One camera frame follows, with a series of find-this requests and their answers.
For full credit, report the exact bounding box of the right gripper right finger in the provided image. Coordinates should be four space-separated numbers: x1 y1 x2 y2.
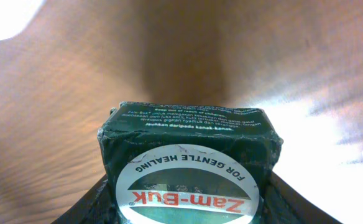
261 172 341 224

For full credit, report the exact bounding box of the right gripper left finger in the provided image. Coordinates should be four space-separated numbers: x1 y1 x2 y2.
52 175 119 224

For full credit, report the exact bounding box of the dark green round-label box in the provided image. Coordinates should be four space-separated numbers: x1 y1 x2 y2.
98 102 283 224

